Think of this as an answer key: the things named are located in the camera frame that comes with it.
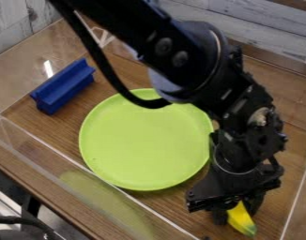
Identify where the black cable under table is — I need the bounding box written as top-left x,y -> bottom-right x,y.
0,215 -> 56,240

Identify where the yellow toy banana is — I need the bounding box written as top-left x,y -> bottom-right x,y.
227,201 -> 256,237

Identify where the clear acrylic triangle bracket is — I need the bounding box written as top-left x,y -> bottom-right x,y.
73,11 -> 115,48

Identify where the blue plastic block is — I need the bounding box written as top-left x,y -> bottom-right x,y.
30,58 -> 95,115

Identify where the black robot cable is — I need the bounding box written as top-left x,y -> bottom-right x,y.
53,0 -> 173,110

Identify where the green round plate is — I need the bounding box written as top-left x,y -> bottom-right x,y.
79,94 -> 213,191

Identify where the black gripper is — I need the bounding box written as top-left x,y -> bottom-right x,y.
185,84 -> 287,226

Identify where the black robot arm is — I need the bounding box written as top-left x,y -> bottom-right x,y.
49,0 -> 287,225

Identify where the black metal table bracket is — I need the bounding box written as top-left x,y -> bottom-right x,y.
21,195 -> 41,218

